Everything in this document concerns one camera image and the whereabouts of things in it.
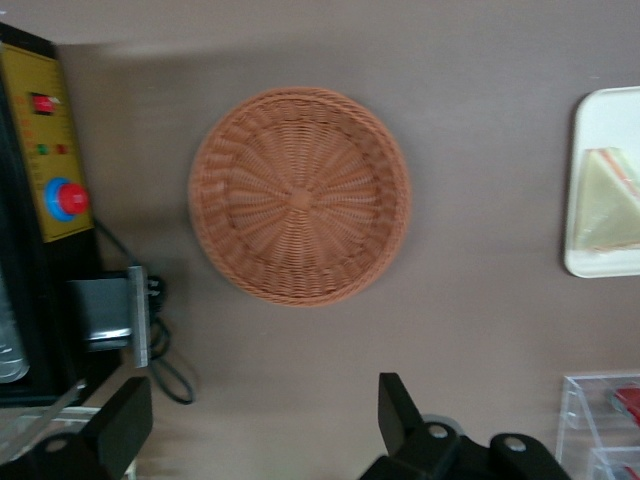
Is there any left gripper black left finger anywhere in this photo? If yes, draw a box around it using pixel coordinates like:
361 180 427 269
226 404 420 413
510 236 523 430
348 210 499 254
19 377 154 480

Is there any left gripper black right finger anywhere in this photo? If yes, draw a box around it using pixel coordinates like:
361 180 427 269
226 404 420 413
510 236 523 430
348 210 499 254
357 372 571 480

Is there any clear plastic container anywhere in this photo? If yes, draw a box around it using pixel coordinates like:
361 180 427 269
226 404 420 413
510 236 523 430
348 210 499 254
0 269 29 385

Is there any cream plastic tray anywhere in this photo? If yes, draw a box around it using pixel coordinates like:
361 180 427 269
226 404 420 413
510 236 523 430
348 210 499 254
563 87 640 279

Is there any black yellow control box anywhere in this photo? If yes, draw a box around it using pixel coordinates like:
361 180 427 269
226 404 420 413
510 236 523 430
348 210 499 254
0 22 104 407

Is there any triangular sandwich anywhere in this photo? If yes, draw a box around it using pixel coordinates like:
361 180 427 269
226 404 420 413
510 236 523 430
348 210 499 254
572 147 640 254

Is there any round brown wicker basket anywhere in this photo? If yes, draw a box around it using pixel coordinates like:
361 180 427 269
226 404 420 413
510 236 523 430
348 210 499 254
188 87 412 309

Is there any black table cable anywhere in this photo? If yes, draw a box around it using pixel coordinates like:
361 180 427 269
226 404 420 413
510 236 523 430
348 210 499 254
94 219 196 406

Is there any clear acrylic bottle rack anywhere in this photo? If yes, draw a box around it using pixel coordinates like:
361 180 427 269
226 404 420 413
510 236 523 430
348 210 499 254
554 372 640 480

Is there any black box with metal plate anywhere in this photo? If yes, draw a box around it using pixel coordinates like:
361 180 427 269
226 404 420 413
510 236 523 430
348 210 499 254
64 264 152 369

